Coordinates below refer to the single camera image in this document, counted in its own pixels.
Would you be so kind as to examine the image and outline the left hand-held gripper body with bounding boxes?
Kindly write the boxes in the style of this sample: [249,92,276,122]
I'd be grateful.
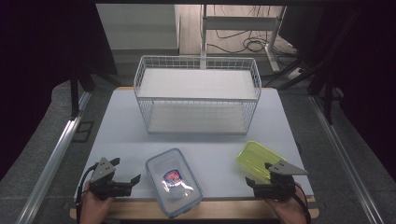
[89,157,133,201]

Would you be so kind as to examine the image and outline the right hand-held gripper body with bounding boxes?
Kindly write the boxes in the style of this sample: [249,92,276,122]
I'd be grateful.
[254,160,309,201]

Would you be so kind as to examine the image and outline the yellow-green plastic lid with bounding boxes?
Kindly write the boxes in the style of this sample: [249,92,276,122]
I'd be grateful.
[235,140,288,185]

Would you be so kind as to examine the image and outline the person's right hand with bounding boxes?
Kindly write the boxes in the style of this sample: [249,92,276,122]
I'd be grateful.
[263,188,308,224]

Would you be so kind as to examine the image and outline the person's left hand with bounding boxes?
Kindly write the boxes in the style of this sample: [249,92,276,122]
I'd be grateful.
[79,181,115,224]

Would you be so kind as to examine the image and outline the clear container with blue lid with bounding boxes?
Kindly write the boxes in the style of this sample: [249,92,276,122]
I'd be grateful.
[145,147,204,219]

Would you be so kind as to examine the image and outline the black metal stand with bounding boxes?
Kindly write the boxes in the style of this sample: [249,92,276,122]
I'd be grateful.
[69,74,95,121]
[307,70,336,126]

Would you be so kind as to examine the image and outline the white power strip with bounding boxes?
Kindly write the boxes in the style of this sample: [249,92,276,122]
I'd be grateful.
[287,66,308,81]

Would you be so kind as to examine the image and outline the black curtain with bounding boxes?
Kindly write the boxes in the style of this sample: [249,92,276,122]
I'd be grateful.
[278,0,396,175]
[0,0,119,181]

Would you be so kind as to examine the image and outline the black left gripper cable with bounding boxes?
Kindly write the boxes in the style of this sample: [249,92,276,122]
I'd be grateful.
[75,163,99,224]

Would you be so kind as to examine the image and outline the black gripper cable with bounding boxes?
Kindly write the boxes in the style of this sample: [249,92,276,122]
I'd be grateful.
[292,182,313,224]
[75,163,99,224]

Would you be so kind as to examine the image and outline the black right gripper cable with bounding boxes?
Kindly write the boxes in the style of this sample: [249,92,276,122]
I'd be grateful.
[292,182,313,224]

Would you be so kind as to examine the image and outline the aluminium rail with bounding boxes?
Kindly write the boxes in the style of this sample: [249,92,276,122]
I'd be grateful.
[308,94,386,224]
[15,91,92,224]

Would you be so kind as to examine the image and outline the black floor cables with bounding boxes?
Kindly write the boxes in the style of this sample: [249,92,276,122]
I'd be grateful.
[206,5,300,58]

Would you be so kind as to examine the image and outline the white metal desk frame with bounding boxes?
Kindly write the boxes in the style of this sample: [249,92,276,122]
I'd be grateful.
[200,4,288,74]

